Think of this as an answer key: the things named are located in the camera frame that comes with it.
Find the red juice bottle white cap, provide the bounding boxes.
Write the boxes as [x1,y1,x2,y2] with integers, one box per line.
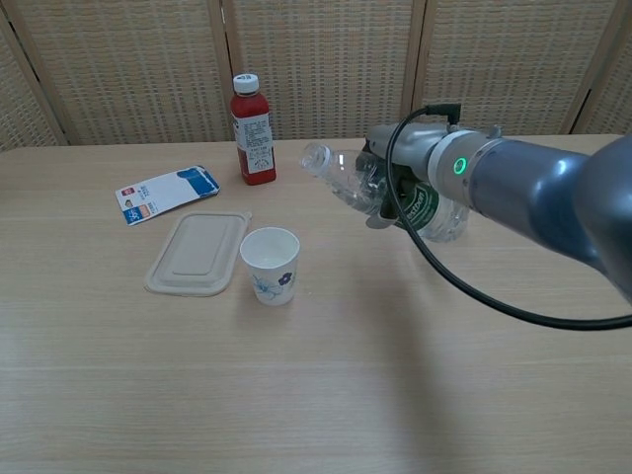
[229,72,277,187]

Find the beige pulp container lid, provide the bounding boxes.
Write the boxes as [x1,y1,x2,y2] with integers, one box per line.
[143,210,253,298]

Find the white and blue tissue packet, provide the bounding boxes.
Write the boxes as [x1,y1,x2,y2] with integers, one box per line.
[115,165,221,227]

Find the white paper cup blue flowers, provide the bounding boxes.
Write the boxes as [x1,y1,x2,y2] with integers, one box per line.
[239,226,301,308]

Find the transparent plastic water bottle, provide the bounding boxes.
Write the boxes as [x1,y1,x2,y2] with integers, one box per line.
[299,141,470,244]

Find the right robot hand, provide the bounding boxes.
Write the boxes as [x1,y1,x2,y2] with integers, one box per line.
[361,122,449,231]

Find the woven wooden folding screen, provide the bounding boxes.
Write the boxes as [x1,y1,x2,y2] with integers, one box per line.
[0,0,632,153]

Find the black right hand cable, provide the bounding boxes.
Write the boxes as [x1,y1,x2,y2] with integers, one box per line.
[384,102,632,331]

